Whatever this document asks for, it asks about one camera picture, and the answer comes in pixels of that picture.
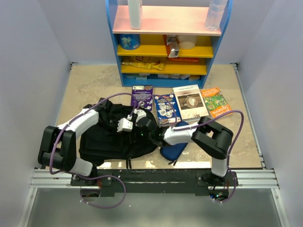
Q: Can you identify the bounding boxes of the black backpack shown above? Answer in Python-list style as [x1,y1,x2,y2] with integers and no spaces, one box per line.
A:
[79,100,157,166]

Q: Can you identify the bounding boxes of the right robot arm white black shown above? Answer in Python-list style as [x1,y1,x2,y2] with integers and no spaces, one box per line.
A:
[135,117,233,186]

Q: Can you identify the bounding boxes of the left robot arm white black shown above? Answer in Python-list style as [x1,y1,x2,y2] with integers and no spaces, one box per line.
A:
[38,103,124,185]

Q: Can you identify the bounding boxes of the yellow chips bag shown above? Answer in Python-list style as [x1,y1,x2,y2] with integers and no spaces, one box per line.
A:
[122,56,164,70]

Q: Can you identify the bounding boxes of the silver orange snack bag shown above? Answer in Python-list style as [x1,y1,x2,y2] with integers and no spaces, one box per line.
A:
[166,35,179,58]

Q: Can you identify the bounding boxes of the blue comic book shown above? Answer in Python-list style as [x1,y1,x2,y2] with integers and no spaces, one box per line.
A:
[154,94,181,127]

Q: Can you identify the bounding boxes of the blue zip pencil case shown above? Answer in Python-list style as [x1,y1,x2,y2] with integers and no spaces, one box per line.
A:
[160,121,191,165]

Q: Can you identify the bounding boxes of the purple book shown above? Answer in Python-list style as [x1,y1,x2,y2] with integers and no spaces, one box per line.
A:
[131,85,153,111]

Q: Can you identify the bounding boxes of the white coffee cover book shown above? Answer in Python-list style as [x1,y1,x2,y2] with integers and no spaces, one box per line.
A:
[173,85,209,123]

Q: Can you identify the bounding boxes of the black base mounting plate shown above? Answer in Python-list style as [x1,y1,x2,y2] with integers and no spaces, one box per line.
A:
[71,168,238,198]

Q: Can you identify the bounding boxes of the orange treehouse book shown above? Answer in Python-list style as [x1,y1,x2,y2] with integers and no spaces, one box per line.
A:
[201,87,232,118]

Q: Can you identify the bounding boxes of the orange flat box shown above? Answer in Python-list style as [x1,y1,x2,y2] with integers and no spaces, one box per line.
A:
[167,57,200,63]

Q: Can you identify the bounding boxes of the blue round tin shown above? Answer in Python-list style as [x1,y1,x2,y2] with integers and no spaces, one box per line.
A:
[119,34,141,50]

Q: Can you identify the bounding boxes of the blue shelf unit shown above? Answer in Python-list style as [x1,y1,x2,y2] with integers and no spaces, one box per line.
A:
[106,0,232,88]

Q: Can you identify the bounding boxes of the white plastic tub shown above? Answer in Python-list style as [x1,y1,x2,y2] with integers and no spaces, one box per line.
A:
[177,35,197,50]

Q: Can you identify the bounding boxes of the white carton on shelf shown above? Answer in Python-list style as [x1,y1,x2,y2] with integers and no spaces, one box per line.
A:
[127,0,143,30]

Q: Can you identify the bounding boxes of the clear plastic bottle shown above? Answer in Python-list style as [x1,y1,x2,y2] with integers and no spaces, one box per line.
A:
[205,0,227,31]

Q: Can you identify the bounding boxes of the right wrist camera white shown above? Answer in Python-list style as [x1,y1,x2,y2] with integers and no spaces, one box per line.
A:
[134,109,147,122]

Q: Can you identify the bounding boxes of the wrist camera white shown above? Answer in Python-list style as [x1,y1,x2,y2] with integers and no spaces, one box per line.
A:
[117,115,133,132]
[134,109,147,122]

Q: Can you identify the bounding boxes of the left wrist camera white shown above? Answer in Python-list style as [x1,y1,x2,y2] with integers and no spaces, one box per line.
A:
[117,115,133,132]

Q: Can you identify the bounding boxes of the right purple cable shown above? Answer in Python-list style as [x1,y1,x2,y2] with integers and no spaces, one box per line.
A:
[137,94,245,204]

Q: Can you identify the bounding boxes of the aluminium rail frame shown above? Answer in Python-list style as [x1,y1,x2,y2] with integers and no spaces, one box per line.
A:
[20,64,290,227]

